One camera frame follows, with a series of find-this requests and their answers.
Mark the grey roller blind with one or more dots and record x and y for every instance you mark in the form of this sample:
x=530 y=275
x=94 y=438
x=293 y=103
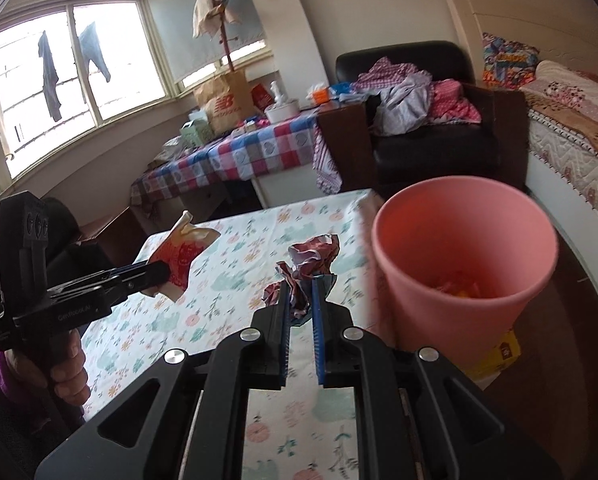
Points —
x=179 y=30

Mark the colourful patterned pillow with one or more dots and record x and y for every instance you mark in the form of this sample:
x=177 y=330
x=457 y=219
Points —
x=509 y=60

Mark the brown paper bag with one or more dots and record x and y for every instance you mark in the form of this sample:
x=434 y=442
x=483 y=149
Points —
x=224 y=105

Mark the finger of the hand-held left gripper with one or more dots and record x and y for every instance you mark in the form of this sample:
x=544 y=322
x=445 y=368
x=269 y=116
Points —
x=119 y=291
x=144 y=270

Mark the red coat stand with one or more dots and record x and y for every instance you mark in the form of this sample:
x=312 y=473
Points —
x=227 y=55

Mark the lavender grey cloth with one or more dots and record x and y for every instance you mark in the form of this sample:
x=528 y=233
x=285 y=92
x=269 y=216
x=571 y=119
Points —
x=404 y=105

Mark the black leather armchair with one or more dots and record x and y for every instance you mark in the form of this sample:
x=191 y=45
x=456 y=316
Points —
x=429 y=160

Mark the purple patterned cloth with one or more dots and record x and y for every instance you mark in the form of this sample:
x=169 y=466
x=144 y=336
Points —
x=326 y=170

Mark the checked tablecloth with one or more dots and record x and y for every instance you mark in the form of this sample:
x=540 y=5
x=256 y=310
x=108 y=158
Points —
x=239 y=155

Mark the bed with patterned blanket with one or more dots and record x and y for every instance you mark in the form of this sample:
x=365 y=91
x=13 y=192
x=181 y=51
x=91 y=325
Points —
x=569 y=90

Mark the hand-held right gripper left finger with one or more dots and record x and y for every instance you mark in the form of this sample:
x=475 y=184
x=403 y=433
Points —
x=284 y=320

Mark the grey crumpled plastic bag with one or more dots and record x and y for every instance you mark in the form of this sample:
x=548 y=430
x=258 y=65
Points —
x=174 y=149

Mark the red paper bag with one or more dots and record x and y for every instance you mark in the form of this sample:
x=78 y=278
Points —
x=261 y=96

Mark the red wrapper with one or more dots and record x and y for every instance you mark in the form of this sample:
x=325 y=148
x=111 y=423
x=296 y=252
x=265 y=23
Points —
x=309 y=260

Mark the beige cloth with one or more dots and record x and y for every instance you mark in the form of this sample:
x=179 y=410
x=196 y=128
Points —
x=209 y=15

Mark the person's left hand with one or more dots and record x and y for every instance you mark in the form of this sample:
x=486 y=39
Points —
x=71 y=380

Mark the orange tissue box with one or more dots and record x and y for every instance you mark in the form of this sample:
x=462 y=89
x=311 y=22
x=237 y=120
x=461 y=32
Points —
x=319 y=96

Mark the purple plaid shirt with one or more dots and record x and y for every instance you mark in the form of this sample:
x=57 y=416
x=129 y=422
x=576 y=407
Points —
x=384 y=72

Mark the white basin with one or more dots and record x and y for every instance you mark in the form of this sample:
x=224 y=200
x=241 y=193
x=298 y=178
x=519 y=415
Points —
x=284 y=111

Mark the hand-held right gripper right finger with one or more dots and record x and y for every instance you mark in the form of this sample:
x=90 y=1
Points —
x=319 y=330

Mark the cream headboard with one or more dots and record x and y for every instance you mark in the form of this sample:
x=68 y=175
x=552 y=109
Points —
x=529 y=20

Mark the blue jeans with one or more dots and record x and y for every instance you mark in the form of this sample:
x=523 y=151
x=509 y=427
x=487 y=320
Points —
x=91 y=42

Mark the red snack packet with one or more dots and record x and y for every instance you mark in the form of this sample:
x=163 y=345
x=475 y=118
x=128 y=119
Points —
x=184 y=255

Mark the grey trousers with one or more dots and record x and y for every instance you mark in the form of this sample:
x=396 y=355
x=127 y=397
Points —
x=51 y=80

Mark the pink patterned cloth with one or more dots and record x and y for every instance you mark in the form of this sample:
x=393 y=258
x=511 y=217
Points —
x=454 y=100

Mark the bay window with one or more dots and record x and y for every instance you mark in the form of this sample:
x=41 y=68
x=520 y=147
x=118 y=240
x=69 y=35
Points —
x=124 y=60

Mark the yellow cardboard box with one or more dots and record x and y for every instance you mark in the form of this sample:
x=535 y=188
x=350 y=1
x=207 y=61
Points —
x=501 y=355

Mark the small green white box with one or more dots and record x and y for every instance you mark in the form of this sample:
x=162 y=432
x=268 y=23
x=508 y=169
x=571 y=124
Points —
x=251 y=126

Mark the dark grey cloth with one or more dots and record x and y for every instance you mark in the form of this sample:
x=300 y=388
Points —
x=9 y=440

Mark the white quilted mattress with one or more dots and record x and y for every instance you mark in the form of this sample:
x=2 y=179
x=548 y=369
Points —
x=569 y=160

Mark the pink plastic bucket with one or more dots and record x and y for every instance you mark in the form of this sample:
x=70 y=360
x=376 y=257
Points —
x=444 y=330

